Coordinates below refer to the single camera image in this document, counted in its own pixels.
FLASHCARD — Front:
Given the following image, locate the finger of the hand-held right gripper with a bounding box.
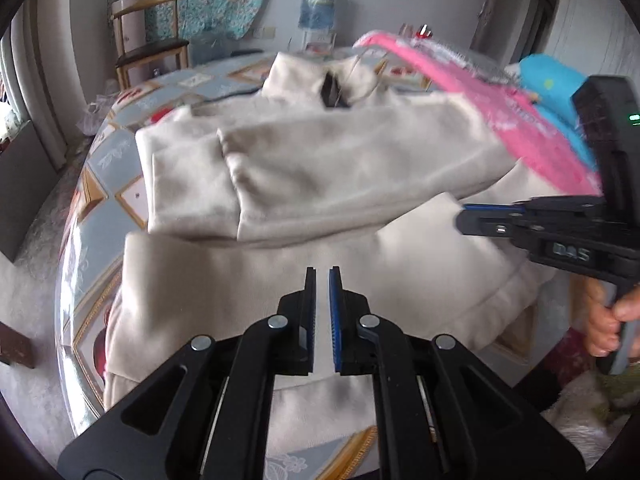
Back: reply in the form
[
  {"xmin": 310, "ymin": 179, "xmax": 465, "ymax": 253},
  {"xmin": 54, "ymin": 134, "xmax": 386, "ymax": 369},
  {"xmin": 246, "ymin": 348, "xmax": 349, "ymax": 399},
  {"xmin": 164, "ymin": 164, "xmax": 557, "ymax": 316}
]
[{"xmin": 456, "ymin": 202, "xmax": 531, "ymax": 237}]

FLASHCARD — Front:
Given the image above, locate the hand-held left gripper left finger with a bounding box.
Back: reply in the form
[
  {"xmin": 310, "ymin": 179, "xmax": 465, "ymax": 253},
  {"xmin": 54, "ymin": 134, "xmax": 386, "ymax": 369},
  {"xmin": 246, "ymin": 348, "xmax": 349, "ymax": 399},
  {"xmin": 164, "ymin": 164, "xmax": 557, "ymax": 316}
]
[{"xmin": 57, "ymin": 266, "xmax": 319, "ymax": 480}]

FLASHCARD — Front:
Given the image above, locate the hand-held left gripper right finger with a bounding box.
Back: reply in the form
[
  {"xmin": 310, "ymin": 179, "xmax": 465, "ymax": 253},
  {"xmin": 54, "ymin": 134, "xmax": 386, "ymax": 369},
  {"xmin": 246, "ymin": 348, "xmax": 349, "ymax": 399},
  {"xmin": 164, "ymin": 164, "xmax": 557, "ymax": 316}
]
[{"xmin": 327, "ymin": 266, "xmax": 586, "ymax": 480}]

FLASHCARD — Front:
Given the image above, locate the cream jacket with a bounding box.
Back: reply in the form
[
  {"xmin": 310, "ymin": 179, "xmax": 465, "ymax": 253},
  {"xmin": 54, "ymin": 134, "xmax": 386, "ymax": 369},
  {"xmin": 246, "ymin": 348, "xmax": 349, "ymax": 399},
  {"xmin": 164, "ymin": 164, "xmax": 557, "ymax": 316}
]
[{"xmin": 102, "ymin": 52, "xmax": 571, "ymax": 411}]

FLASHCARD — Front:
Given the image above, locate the person's right hand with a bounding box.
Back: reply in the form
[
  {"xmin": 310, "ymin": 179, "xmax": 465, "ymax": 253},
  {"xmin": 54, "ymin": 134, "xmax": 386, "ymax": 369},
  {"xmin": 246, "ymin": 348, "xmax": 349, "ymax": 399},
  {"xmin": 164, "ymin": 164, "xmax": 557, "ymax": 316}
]
[{"xmin": 582, "ymin": 275, "xmax": 640, "ymax": 358}]

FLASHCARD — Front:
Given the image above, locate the pink floral blanket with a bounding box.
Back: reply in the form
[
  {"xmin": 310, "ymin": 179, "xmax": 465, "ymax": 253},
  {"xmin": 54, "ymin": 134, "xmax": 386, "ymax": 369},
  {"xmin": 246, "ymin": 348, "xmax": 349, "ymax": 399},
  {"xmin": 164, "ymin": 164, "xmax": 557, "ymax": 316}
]
[{"xmin": 352, "ymin": 30, "xmax": 603, "ymax": 196}]

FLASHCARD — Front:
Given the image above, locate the white fluffy cloth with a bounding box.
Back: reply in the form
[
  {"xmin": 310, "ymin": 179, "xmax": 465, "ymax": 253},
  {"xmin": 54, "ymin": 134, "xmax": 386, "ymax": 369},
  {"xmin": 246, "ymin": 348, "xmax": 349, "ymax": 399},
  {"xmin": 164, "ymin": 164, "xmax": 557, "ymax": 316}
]
[{"xmin": 540, "ymin": 370, "xmax": 631, "ymax": 451}]

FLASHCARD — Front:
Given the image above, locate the blue pillow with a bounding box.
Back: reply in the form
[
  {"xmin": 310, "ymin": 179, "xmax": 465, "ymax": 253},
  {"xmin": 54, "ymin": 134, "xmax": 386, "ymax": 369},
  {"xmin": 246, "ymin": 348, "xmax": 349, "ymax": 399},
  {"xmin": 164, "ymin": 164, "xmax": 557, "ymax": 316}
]
[{"xmin": 517, "ymin": 55, "xmax": 598, "ymax": 171}]

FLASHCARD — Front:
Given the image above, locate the interior door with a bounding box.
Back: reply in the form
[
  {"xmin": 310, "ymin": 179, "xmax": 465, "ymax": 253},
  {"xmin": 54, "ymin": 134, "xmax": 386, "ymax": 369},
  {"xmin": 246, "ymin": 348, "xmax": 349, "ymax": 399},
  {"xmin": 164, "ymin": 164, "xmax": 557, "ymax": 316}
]
[{"xmin": 470, "ymin": 0, "xmax": 566, "ymax": 61}]

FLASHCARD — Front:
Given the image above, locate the white water dispenser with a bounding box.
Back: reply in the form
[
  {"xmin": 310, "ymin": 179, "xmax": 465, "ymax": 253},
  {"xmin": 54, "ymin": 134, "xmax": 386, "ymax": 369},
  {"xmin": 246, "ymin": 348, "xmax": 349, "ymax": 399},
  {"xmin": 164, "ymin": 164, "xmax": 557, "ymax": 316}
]
[{"xmin": 300, "ymin": 27, "xmax": 337, "ymax": 56}]

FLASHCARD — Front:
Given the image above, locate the fruit print tablecloth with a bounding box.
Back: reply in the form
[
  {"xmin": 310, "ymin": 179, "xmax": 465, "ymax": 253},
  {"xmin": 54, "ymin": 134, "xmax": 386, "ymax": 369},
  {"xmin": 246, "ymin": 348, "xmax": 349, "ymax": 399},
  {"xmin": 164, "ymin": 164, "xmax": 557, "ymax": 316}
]
[{"xmin": 55, "ymin": 47, "xmax": 541, "ymax": 480}]

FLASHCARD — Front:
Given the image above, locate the clear empty water jug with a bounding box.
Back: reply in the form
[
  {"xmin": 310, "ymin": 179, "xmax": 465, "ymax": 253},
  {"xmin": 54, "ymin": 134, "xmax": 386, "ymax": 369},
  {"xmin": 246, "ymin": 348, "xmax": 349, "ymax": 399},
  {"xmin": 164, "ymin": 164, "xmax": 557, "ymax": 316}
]
[{"xmin": 190, "ymin": 30, "xmax": 233, "ymax": 63}]

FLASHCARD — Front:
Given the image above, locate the white plastic bag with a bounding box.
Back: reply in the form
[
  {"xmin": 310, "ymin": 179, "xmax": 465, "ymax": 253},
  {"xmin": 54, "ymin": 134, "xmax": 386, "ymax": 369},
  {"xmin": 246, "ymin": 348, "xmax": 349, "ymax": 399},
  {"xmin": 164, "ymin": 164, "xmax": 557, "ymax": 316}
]
[{"xmin": 75, "ymin": 92, "xmax": 118, "ymax": 136}]

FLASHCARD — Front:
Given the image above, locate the brown box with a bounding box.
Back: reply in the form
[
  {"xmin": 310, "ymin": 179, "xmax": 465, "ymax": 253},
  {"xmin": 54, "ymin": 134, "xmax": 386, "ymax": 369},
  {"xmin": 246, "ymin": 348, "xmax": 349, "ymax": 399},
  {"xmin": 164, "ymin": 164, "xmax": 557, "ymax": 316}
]
[{"xmin": 0, "ymin": 321, "xmax": 36, "ymax": 370}]

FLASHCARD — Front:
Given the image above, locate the wooden chair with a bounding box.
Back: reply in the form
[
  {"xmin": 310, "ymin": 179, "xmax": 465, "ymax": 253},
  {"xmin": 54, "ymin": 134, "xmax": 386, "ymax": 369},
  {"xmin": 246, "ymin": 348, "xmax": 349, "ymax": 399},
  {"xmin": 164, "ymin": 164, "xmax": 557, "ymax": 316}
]
[{"xmin": 110, "ymin": 0, "xmax": 191, "ymax": 91}]

